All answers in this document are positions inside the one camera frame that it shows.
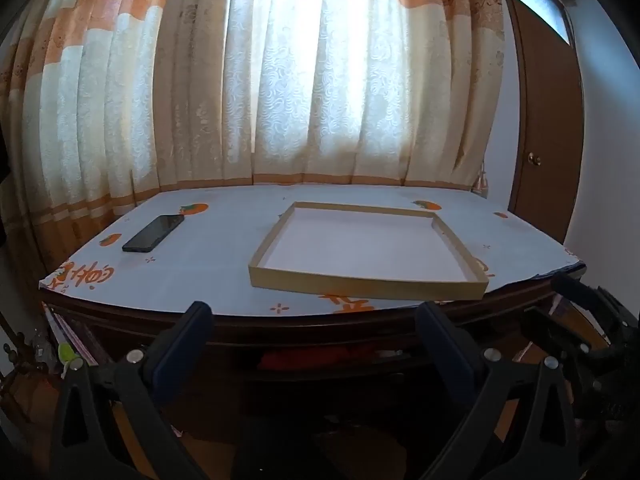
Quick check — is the shallow cardboard box tray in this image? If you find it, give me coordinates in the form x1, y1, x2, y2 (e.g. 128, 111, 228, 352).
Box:
248, 202, 489, 301

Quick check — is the orange cream patterned curtain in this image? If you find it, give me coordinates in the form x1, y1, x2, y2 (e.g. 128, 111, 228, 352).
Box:
1, 0, 504, 266

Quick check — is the brass door knob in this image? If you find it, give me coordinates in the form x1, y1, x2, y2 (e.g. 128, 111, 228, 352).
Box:
527, 153, 541, 167

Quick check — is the pink striped hanging cloth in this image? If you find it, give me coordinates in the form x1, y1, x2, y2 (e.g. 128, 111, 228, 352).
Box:
43, 306, 98, 366

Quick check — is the white persimmon print table cover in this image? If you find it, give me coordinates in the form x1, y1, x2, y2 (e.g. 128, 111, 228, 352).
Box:
39, 184, 579, 318

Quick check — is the black smartphone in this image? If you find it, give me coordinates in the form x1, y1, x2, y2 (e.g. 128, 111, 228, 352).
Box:
122, 214, 184, 254

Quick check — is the brown wooden door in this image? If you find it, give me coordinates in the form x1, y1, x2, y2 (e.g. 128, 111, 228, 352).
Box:
509, 0, 584, 243

